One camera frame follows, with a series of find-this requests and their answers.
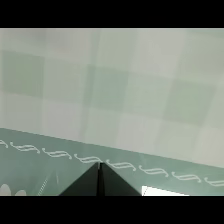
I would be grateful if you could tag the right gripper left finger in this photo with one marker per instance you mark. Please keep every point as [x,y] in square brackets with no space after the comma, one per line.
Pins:
[87,184]

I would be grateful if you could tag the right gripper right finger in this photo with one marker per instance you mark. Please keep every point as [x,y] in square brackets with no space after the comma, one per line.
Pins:
[115,184]

